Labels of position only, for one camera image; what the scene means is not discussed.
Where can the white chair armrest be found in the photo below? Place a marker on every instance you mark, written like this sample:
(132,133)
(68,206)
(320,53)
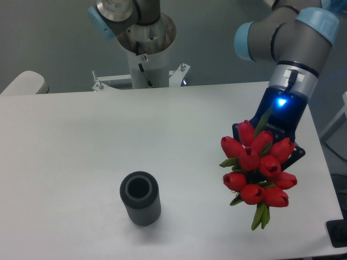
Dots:
(27,83)

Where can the black box at table edge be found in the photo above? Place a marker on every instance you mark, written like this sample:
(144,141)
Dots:
(337,232)

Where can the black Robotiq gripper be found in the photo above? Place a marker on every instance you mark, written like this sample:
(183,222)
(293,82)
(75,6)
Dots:
(287,110)

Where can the white metal base frame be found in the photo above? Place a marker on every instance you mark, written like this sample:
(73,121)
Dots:
(159,79)

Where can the white furniture at right edge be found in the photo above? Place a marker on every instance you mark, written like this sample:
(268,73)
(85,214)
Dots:
(335,123)

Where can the red tulip bouquet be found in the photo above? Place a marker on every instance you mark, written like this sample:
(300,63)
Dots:
(256,177)

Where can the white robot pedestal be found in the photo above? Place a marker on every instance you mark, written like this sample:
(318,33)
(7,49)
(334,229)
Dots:
(147,47)

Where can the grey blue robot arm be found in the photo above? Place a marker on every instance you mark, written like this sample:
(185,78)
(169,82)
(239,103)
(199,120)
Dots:
(297,36)

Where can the dark grey ribbed vase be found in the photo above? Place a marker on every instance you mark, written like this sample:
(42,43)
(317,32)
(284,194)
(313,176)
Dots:
(139,192)

